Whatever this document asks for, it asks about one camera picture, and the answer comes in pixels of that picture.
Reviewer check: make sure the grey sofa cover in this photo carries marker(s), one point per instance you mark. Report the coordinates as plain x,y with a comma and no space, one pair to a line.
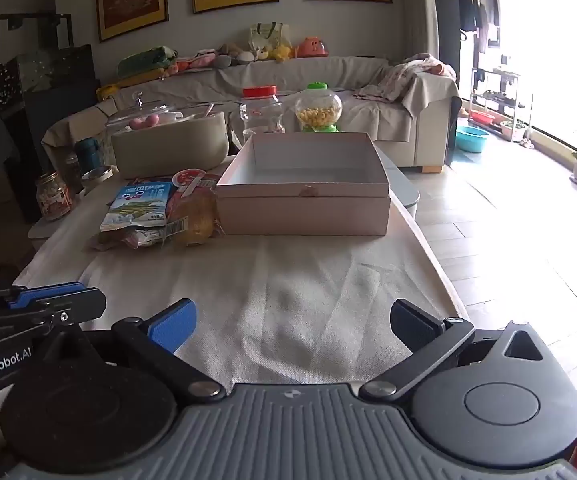
318,72

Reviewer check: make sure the hanging clothes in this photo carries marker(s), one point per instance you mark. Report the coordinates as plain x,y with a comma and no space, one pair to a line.
478,10

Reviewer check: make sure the round metal tin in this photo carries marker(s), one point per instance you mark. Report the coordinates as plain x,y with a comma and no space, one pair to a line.
97,176

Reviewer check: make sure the beige oval container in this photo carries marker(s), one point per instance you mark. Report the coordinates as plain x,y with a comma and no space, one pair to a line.
168,152

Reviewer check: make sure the beige sofa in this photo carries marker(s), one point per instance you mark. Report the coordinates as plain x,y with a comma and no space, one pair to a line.
433,135

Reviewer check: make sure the green gumball machine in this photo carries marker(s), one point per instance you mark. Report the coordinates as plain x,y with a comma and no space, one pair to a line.
318,110

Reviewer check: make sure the dark glass jar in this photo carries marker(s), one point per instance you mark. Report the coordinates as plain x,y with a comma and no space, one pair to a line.
72,172

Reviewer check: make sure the grey plush toy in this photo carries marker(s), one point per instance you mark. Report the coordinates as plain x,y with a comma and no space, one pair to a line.
228,57

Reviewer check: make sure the spoon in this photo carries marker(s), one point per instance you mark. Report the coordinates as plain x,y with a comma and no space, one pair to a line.
209,110

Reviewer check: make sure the pink white snack packet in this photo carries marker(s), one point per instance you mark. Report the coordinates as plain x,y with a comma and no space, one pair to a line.
128,239

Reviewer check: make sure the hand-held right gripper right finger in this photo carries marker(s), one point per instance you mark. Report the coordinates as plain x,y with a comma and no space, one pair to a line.
411,321

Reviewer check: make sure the black cabinet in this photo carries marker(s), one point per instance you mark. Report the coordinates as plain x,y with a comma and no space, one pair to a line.
58,110

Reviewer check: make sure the orange pig toy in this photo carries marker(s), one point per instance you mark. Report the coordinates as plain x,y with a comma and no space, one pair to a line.
312,47

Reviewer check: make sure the blue white snack packet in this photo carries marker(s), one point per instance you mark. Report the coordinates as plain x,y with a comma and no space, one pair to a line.
136,205

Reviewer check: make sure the pink plush toy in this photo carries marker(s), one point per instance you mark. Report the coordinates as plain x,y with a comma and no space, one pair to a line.
193,64

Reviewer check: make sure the pile of clothes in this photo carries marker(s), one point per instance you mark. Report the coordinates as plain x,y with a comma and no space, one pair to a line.
403,77

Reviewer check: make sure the clear packet yellow snack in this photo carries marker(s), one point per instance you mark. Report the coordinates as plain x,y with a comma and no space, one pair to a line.
193,220

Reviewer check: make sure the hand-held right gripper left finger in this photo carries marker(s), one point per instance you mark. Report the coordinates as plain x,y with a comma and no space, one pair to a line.
174,324

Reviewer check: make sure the canvas tote bag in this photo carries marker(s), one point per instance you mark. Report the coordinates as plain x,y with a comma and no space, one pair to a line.
268,35

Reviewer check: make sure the yellow plush toy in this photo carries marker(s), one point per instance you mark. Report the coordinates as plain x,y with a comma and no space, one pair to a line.
281,53

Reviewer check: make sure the white tablecloth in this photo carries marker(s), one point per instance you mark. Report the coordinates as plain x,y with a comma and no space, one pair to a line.
278,300

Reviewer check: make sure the clear jar red lid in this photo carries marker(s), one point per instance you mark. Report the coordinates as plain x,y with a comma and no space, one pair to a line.
261,112

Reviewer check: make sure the green cushion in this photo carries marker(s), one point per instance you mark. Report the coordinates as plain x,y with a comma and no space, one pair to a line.
143,62

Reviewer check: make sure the pink cardboard box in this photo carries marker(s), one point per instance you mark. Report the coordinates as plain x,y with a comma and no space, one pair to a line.
298,212

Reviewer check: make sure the glass fish tank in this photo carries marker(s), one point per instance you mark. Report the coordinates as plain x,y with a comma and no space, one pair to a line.
43,72

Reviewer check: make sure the grey curtain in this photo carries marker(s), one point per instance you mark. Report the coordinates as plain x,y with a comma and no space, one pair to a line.
423,5

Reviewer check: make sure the labelled glass snack jar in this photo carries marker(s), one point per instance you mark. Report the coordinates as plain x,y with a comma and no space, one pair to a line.
54,197

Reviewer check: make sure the pink egg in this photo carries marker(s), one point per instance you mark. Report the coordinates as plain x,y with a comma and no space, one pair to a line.
135,122
151,120

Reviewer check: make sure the small potted plant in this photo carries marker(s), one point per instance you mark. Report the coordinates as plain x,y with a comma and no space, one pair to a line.
512,131

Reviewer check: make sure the teal thermos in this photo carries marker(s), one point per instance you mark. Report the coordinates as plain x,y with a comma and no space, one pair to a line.
87,152

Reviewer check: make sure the red plastic basin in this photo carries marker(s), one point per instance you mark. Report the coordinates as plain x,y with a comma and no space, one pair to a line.
482,117

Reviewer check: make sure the blue plastic basin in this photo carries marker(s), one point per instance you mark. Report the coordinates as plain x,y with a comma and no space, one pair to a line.
471,139

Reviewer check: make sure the metal shoe rack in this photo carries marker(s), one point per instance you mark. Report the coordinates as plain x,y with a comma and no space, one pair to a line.
501,92

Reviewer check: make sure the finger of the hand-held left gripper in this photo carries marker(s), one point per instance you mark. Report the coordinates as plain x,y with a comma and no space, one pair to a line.
43,294
81,307

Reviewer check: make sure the grey side table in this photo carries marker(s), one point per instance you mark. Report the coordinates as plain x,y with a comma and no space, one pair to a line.
403,185

